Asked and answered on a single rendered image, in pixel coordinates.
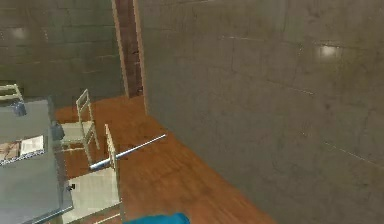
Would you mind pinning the pale wooden chair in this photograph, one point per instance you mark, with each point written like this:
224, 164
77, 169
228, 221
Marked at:
96, 193
81, 132
9, 92

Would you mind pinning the silver metal bat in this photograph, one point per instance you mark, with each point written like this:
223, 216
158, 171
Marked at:
133, 150

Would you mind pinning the blue object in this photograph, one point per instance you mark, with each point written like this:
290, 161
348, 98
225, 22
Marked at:
160, 219

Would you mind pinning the dark blue cup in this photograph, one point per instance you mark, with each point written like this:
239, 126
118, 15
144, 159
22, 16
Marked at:
57, 131
19, 108

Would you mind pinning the open magazine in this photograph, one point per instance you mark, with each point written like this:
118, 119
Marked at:
23, 148

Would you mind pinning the grey dining table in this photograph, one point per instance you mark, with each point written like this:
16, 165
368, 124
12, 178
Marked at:
26, 180

